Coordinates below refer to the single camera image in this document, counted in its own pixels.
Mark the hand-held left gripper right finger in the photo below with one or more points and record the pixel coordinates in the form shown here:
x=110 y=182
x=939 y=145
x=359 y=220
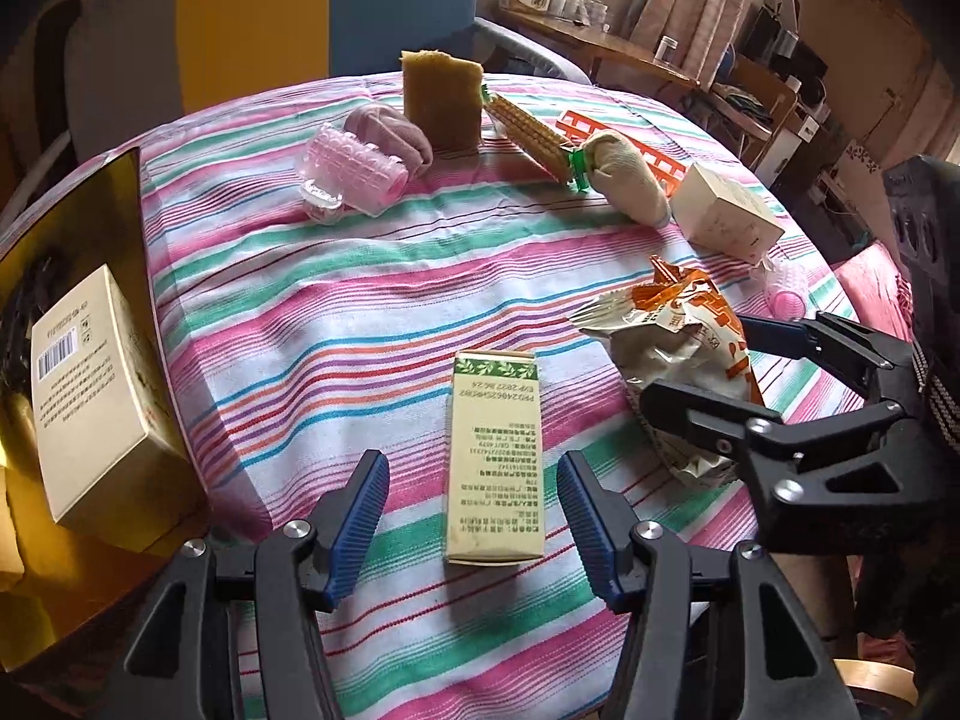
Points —
x=592 y=532

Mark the toy corn cob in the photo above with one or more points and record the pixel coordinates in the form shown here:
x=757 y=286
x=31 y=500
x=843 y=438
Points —
x=529 y=133

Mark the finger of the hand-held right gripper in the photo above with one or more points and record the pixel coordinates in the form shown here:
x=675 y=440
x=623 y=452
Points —
x=697 y=416
x=795 y=337

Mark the pink blanket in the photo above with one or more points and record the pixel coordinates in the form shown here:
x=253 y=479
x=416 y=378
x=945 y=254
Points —
x=870 y=285

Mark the grey yellow blue chair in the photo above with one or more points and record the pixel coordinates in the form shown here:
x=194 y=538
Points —
x=255 y=15

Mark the row of white cups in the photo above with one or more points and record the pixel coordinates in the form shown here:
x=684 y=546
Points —
x=581 y=9

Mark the yellow sponge block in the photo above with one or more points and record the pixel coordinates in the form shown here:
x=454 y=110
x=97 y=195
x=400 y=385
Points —
x=442 y=101

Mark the beige box with barcode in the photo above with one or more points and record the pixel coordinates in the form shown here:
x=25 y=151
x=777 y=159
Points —
x=97 y=405

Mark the striped tablecloth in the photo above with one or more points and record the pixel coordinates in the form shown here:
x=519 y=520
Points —
x=375 y=300

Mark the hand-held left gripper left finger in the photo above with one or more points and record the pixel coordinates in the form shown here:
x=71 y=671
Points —
x=360 y=525

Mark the orange plastic ladder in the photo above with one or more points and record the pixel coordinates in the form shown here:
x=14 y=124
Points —
x=660 y=165

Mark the green white carton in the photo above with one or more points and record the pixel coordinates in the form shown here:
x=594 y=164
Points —
x=491 y=465

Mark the beige sock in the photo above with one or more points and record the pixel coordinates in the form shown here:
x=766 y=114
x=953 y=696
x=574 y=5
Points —
x=626 y=174

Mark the pink knitted sock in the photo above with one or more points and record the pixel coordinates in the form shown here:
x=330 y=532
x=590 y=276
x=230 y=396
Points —
x=401 y=133

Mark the small pink hair roller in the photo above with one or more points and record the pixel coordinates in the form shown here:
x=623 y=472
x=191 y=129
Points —
x=784 y=289

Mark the large pink hair roller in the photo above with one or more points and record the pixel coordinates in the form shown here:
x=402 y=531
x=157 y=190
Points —
x=356 y=165

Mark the wooden side desk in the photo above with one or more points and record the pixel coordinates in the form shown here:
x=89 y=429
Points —
x=600 y=49

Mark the orange white snack bag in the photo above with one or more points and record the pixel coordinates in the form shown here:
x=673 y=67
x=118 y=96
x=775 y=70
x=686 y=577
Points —
x=675 y=345

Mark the person's right forearm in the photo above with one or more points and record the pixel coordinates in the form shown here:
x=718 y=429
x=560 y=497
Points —
x=937 y=397

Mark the white cardboard box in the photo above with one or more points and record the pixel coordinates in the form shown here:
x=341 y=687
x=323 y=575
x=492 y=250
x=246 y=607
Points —
x=724 y=214

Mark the gold tin box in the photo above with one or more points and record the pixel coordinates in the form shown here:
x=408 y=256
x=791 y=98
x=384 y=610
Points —
x=97 y=225

